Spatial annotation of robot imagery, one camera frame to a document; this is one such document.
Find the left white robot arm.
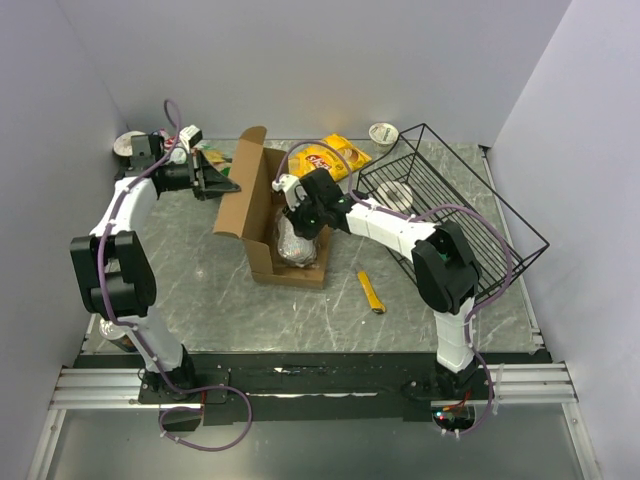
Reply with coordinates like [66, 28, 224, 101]
[70, 125, 240, 402]

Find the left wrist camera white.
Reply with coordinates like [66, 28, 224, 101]
[178, 125, 203, 151]

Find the purple cable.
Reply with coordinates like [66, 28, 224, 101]
[97, 98, 254, 451]
[273, 140, 514, 437]

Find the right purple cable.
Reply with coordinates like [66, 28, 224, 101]
[273, 140, 514, 437]

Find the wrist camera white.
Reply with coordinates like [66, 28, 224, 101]
[272, 174, 307, 211]
[178, 125, 203, 151]

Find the brown cardboard express box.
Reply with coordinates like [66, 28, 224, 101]
[213, 126, 331, 290]

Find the yellow chips bag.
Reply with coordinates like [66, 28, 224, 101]
[288, 133, 372, 181]

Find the green white chips bag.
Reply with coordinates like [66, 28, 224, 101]
[192, 140, 232, 176]

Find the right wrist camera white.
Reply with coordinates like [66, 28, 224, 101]
[272, 174, 307, 211]

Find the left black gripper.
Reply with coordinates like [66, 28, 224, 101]
[162, 148, 241, 201]

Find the brown can at edge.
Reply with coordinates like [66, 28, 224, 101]
[98, 319, 136, 353]

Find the cup inside wire basket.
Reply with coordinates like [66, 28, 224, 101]
[375, 181, 414, 214]

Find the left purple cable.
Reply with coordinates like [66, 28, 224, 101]
[97, 98, 254, 451]

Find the aluminium rail frame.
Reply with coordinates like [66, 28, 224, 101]
[49, 364, 578, 410]

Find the yogurt cup at back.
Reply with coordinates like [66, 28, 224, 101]
[368, 122, 399, 153]

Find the bubble item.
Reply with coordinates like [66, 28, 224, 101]
[274, 211, 318, 269]

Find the yogurt cup upright corner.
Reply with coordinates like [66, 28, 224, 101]
[113, 130, 146, 157]

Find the black wire basket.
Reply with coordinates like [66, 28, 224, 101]
[357, 122, 551, 309]

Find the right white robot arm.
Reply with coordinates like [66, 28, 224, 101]
[272, 169, 481, 399]

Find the yellow utility knife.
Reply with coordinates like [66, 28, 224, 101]
[356, 270, 386, 314]

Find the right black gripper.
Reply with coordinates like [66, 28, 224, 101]
[282, 194, 325, 242]

